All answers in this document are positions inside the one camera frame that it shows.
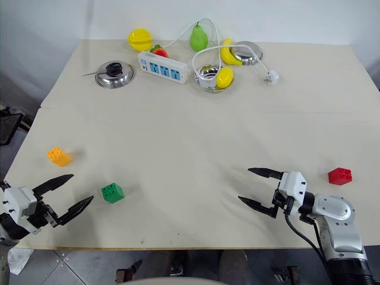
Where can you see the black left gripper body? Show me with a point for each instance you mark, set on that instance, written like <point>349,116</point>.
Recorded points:
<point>43,214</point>

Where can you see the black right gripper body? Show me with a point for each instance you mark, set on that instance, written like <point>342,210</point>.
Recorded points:
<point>282,205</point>

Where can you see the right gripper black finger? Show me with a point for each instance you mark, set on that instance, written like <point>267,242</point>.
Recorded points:
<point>267,173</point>
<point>261,208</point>

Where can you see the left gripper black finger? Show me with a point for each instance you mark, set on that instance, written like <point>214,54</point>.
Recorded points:
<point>52,184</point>
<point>74,210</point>

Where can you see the orange toy brick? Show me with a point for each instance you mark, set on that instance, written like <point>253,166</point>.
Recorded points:
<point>59,157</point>

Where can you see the green toy brick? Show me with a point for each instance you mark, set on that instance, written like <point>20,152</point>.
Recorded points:
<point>112,193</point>

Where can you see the crumpled white plastic sheet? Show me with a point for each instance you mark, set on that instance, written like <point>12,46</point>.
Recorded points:
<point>18,259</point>

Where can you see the dark rounded shape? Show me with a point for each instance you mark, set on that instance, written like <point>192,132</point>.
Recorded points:
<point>234,264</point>

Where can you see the red toy brick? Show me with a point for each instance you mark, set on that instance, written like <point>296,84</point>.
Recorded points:
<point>340,177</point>

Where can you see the black metal stand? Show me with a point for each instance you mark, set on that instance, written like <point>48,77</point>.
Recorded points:
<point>9,126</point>

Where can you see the yellow toy lemon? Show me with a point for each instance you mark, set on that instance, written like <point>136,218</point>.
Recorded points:
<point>224,77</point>

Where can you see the steel bowl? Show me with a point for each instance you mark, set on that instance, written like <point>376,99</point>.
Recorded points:
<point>249,53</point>
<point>206,77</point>

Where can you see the thin grey stick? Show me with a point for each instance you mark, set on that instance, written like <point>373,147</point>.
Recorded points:
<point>90,74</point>

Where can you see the steel pot lid black knob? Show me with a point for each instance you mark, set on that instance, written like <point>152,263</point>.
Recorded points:
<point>114,75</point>

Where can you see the yellow toy banana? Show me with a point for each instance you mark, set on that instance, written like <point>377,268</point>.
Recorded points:
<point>227,55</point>

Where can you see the white power strip blue sockets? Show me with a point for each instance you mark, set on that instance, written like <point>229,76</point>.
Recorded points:
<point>163,68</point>

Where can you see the green toy pear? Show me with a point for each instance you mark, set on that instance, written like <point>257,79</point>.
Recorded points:
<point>198,38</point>

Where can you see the red toy strawberry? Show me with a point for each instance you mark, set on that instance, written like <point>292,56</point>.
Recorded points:
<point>161,53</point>

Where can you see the round yellow toy fruit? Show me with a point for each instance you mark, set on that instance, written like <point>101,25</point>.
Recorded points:
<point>140,39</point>

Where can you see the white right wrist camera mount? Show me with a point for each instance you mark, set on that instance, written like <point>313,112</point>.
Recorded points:
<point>292,185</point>

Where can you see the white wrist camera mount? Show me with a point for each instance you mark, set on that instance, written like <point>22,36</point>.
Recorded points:
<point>292,185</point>
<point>18,202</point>

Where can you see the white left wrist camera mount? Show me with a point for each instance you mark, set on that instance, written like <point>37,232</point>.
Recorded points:
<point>18,202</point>

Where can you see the dark metal foot bracket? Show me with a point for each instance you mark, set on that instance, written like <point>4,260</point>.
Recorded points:
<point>127,271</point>
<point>286,274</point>

